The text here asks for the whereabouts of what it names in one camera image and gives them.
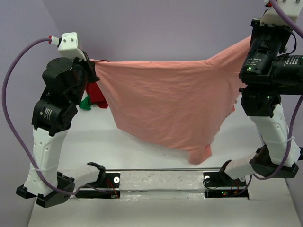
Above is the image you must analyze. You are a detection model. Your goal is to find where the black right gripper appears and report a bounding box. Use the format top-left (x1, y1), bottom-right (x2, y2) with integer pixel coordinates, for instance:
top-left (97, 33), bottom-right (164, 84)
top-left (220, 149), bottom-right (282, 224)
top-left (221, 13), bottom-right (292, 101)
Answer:
top-left (240, 9), bottom-right (299, 80)

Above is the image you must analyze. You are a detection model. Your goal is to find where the pink t shirt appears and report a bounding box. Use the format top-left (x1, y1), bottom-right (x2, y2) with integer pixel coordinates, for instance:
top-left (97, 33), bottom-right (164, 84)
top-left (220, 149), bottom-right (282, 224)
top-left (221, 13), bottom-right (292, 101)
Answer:
top-left (95, 37), bottom-right (250, 165)

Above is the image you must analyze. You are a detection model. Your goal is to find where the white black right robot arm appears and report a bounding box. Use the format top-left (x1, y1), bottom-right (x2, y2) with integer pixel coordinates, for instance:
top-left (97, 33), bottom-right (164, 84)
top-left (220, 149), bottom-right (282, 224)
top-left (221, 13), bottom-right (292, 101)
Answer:
top-left (218, 18), bottom-right (303, 185)

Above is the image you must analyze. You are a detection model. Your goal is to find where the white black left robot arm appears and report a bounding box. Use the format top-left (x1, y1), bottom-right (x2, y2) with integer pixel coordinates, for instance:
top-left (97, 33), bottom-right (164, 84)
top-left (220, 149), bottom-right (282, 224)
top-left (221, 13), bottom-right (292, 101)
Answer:
top-left (16, 53), bottom-right (106, 208)

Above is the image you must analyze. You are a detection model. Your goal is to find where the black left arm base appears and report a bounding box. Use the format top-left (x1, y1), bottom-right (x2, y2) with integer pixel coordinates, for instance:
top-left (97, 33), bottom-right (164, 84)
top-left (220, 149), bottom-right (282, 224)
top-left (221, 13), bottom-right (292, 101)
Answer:
top-left (74, 171), bottom-right (121, 199)

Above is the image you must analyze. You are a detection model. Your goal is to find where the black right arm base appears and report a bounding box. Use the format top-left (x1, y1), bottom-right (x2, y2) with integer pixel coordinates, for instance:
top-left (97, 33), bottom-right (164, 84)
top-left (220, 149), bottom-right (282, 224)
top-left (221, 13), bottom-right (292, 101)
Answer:
top-left (202, 172), bottom-right (249, 199)

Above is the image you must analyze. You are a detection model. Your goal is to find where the dark red t shirt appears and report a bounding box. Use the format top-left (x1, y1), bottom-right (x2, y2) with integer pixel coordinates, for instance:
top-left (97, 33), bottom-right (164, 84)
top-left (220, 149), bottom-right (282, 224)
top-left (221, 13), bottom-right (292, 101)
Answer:
top-left (85, 59), bottom-right (109, 109)

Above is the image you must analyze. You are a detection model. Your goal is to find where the green t shirt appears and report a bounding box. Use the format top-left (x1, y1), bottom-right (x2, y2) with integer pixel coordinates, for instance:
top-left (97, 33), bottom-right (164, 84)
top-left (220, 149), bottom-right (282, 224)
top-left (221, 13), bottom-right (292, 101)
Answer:
top-left (79, 95), bottom-right (92, 111)

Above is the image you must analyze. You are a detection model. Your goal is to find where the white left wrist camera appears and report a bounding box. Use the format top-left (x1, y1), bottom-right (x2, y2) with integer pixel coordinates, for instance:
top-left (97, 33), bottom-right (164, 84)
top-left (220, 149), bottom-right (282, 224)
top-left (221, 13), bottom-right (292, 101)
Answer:
top-left (49, 32), bottom-right (87, 61)

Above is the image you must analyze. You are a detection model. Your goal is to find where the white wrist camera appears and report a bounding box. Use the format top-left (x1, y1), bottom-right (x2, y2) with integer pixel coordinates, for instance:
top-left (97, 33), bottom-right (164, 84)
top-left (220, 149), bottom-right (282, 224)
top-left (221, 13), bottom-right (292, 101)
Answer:
top-left (49, 32), bottom-right (87, 61)
top-left (260, 0), bottom-right (303, 27)

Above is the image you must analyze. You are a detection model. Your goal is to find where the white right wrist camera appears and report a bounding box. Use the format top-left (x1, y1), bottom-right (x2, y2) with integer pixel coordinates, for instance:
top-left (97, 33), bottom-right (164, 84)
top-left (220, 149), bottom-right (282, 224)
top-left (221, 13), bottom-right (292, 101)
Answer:
top-left (260, 0), bottom-right (303, 27)

